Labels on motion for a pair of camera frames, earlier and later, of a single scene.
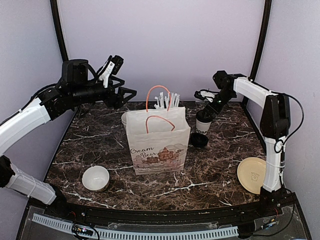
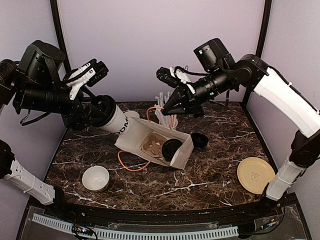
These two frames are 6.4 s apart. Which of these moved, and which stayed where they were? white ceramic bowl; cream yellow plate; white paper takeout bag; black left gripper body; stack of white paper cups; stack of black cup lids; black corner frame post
Moved: black left gripper body; stack of white paper cups; white paper takeout bag
Stayed: white ceramic bowl; cream yellow plate; stack of black cup lids; black corner frame post
